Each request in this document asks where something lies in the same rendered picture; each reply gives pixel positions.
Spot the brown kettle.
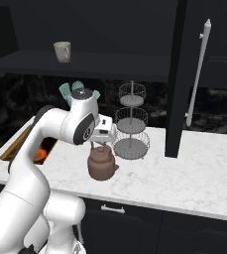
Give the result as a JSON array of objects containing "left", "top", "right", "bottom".
[{"left": 86, "top": 141, "right": 120, "bottom": 182}]

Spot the three-tier wire stand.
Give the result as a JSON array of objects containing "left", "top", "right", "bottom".
[{"left": 112, "top": 80, "right": 152, "bottom": 161}]

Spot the orange round food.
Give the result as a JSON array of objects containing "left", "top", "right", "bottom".
[{"left": 35, "top": 148, "right": 49, "bottom": 160}]

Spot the white mug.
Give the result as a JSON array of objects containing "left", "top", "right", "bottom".
[{"left": 53, "top": 41, "right": 72, "bottom": 64}]

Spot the dark wooden tray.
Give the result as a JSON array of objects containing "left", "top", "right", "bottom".
[{"left": 0, "top": 123, "right": 58, "bottom": 166}]

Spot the white drawer handle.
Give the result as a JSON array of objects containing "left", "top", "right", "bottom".
[{"left": 100, "top": 203, "right": 126, "bottom": 214}]

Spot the dark drawer front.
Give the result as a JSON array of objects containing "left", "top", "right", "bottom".
[{"left": 79, "top": 196, "right": 165, "bottom": 254}]

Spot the dark wall cabinet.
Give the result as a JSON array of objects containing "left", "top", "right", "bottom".
[{"left": 0, "top": 0, "right": 227, "bottom": 91}]

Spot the dark base cupboard front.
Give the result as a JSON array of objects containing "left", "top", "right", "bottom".
[{"left": 158, "top": 210, "right": 227, "bottom": 254}]

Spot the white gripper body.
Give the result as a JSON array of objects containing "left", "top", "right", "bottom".
[{"left": 90, "top": 125, "right": 118, "bottom": 144}]

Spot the long white door handle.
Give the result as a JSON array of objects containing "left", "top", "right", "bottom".
[{"left": 184, "top": 18, "right": 213, "bottom": 128}]

